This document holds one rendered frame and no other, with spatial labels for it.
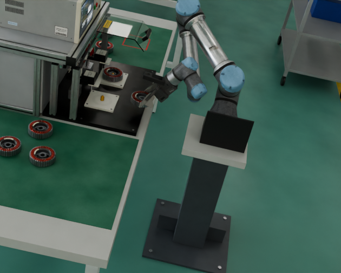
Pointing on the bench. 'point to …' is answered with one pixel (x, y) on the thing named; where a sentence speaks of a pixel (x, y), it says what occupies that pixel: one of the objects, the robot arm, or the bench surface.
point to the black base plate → (82, 113)
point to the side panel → (14, 82)
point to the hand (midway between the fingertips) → (140, 99)
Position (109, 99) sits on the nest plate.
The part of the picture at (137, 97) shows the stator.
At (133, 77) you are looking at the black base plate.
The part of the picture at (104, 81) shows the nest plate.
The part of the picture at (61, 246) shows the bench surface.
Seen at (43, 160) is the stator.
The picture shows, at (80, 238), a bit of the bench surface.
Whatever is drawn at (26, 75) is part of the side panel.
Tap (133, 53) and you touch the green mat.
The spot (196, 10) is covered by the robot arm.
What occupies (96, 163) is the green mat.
